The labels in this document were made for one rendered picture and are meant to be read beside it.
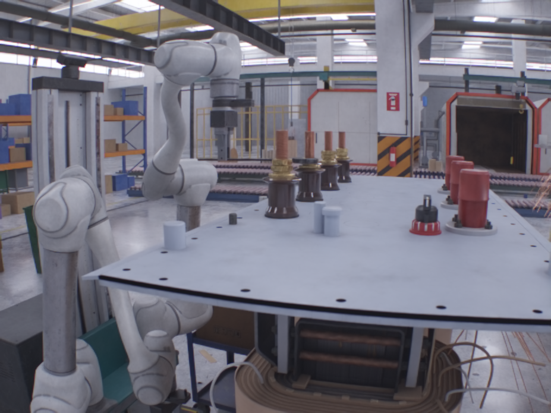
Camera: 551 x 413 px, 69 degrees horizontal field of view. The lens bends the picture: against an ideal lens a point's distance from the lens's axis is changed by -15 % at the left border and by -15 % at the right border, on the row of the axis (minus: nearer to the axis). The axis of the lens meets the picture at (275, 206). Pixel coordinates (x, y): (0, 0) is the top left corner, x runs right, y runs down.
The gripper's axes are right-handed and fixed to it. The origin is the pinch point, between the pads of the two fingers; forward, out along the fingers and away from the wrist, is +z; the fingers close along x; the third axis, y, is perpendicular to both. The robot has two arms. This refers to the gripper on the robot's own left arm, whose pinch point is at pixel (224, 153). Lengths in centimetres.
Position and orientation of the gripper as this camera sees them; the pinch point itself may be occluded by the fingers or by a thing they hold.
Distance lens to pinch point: 143.2
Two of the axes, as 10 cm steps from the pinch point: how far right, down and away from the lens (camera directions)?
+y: -9.8, -0.3, 1.9
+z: 0.0, 9.9, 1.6
